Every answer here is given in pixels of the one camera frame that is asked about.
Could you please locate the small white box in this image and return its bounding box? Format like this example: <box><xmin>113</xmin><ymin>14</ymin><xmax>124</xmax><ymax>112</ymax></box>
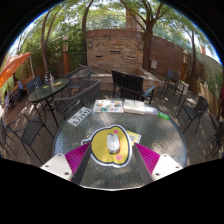
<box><xmin>144</xmin><ymin>105</ymin><xmax>160</xmax><ymax>116</ymax></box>

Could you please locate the black metal patio chair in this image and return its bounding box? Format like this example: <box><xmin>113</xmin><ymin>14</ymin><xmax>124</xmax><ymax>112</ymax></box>
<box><xmin>206</xmin><ymin>121</ymin><xmax>224</xmax><ymax>158</ymax></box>
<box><xmin>162</xmin><ymin>69</ymin><xmax>189</xmax><ymax>105</ymax></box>
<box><xmin>0</xmin><ymin>113</ymin><xmax>55</xmax><ymax>164</ymax></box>
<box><xmin>176</xmin><ymin>95</ymin><xmax>210</xmax><ymax>134</ymax></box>

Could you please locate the round dark patio table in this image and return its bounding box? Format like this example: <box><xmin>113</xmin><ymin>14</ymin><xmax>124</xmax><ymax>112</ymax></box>
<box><xmin>27</xmin><ymin>77</ymin><xmax>71</xmax><ymax>129</ymax></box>

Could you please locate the white licence plate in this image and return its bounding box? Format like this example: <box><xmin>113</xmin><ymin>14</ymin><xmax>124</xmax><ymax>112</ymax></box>
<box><xmin>67</xmin><ymin>106</ymin><xmax>93</xmax><ymax>127</ymax></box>

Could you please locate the colourful printed magazine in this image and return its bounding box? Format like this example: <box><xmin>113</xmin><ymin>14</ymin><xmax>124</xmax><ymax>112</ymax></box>
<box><xmin>92</xmin><ymin>98</ymin><xmax>124</xmax><ymax>114</ymax></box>

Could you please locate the yellow printed card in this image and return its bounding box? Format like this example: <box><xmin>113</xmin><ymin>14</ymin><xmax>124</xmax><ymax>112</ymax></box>
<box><xmin>126</xmin><ymin>129</ymin><xmax>142</xmax><ymax>147</ymax></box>

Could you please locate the dark wicker chair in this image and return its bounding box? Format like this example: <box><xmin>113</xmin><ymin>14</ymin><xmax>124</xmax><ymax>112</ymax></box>
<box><xmin>53</xmin><ymin>78</ymin><xmax>103</xmax><ymax>121</ymax></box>
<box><xmin>64</xmin><ymin>66</ymin><xmax>93</xmax><ymax>98</ymax></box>

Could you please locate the wooden lamp post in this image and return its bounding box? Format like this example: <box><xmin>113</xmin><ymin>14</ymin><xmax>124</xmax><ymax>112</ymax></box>
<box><xmin>62</xmin><ymin>35</ymin><xmax>70</xmax><ymax>76</ymax></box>
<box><xmin>182</xmin><ymin>49</ymin><xmax>189</xmax><ymax>82</ymax></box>

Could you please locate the open white book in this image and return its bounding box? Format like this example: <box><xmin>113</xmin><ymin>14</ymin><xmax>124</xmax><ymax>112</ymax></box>
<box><xmin>123</xmin><ymin>98</ymin><xmax>147</xmax><ymax>116</ymax></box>

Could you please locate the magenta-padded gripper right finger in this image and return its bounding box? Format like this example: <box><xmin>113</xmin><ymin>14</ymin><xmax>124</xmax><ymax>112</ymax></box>
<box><xmin>132</xmin><ymin>142</ymin><xmax>184</xmax><ymax>186</ymax></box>

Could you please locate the black slatted bench chair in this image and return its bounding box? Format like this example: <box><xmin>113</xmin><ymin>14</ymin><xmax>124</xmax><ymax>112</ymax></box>
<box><xmin>110</xmin><ymin>68</ymin><xmax>157</xmax><ymax>105</ymax></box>

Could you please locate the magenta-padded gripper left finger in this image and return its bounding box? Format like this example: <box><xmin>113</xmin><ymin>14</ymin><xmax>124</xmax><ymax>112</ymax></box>
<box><xmin>39</xmin><ymin>142</ymin><xmax>93</xmax><ymax>186</ymax></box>

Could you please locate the blue chair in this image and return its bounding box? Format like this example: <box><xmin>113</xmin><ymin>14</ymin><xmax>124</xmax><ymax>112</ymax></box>
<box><xmin>25</xmin><ymin>75</ymin><xmax>44</xmax><ymax>95</ymax></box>

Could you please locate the yellow duck-shaped mouse pad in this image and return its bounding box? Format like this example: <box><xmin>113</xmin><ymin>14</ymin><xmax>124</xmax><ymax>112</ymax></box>
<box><xmin>81</xmin><ymin>124</ymin><xmax>134</xmax><ymax>169</ymax></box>

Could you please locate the white computer mouse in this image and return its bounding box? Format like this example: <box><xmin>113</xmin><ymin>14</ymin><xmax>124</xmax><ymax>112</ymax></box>
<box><xmin>106</xmin><ymin>133</ymin><xmax>120</xmax><ymax>154</ymax></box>

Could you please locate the orange umbrella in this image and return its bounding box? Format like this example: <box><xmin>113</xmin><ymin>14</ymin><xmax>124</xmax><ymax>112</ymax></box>
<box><xmin>0</xmin><ymin>51</ymin><xmax>33</xmax><ymax>88</ymax></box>

